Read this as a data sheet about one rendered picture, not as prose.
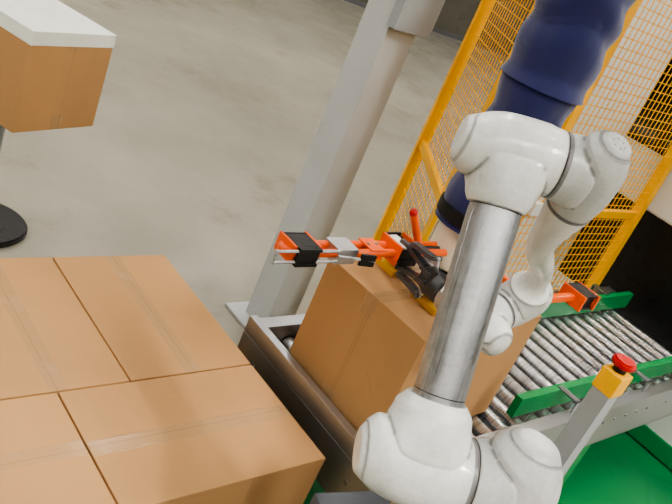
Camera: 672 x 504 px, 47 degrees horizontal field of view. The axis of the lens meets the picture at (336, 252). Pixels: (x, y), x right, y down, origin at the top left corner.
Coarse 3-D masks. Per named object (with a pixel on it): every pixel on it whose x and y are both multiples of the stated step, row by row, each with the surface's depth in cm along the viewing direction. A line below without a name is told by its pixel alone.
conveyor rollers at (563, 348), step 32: (544, 320) 343; (576, 320) 360; (608, 320) 377; (544, 352) 313; (576, 352) 330; (608, 352) 340; (640, 352) 356; (512, 384) 281; (544, 384) 291; (640, 384) 322; (480, 416) 258
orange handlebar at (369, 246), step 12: (324, 240) 193; (360, 240) 201; (372, 240) 203; (360, 252) 196; (372, 252) 198; (384, 252) 201; (444, 252) 217; (504, 276) 218; (552, 300) 218; (564, 300) 223
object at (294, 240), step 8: (280, 232) 185; (288, 232) 185; (296, 232) 187; (304, 232) 189; (280, 240) 185; (288, 240) 182; (296, 240) 183; (304, 240) 185; (312, 240) 187; (296, 248) 180
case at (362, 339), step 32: (320, 288) 223; (352, 288) 214; (384, 288) 214; (320, 320) 223; (352, 320) 214; (384, 320) 206; (416, 320) 205; (320, 352) 224; (352, 352) 215; (384, 352) 207; (416, 352) 199; (480, 352) 224; (512, 352) 241; (320, 384) 225; (352, 384) 216; (384, 384) 207; (480, 384) 239; (352, 416) 216
